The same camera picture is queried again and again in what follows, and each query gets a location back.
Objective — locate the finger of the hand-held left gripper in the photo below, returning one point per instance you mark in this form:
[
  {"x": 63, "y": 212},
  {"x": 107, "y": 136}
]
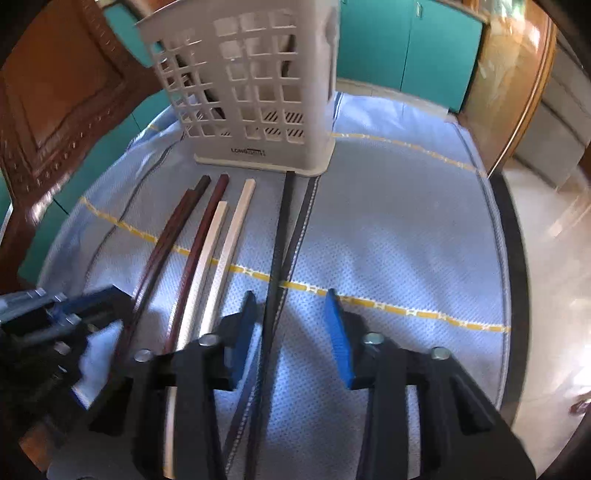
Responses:
[{"x": 99, "y": 302}]

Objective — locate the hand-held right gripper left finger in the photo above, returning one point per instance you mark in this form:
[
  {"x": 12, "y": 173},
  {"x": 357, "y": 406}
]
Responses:
[{"x": 244, "y": 332}]

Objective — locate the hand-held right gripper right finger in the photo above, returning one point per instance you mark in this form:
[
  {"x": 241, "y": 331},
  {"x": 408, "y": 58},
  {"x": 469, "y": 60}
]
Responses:
[{"x": 339, "y": 341}]

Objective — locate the white chopstick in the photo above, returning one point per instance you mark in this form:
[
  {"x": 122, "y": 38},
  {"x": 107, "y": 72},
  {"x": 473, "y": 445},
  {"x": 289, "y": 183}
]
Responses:
[
  {"x": 205, "y": 247},
  {"x": 233, "y": 226}
]

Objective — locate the dark brown chopstick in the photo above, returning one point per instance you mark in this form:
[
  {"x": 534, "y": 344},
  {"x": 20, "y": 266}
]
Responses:
[
  {"x": 182, "y": 214},
  {"x": 168, "y": 228}
]

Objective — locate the red-brown chopstick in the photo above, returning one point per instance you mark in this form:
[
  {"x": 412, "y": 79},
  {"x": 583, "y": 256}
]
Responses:
[{"x": 203, "y": 230}]

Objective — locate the black patterned chopstick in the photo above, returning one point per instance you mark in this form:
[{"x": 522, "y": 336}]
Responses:
[{"x": 299, "y": 224}]

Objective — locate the white plastic utensil basket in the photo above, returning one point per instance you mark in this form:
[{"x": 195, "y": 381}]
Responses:
[{"x": 258, "y": 92}]

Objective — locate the light blue quilted cloth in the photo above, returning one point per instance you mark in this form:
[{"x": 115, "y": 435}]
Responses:
[{"x": 392, "y": 230}]

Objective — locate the carved wooden chair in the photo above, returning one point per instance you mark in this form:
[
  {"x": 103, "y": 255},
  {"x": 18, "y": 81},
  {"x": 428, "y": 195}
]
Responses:
[{"x": 60, "y": 92}]

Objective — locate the grey furniture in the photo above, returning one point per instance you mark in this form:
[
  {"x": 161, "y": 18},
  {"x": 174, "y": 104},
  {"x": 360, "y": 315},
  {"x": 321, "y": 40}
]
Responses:
[{"x": 561, "y": 120}]

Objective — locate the glossy wooden panel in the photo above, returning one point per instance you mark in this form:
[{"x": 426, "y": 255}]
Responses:
[{"x": 508, "y": 69}]

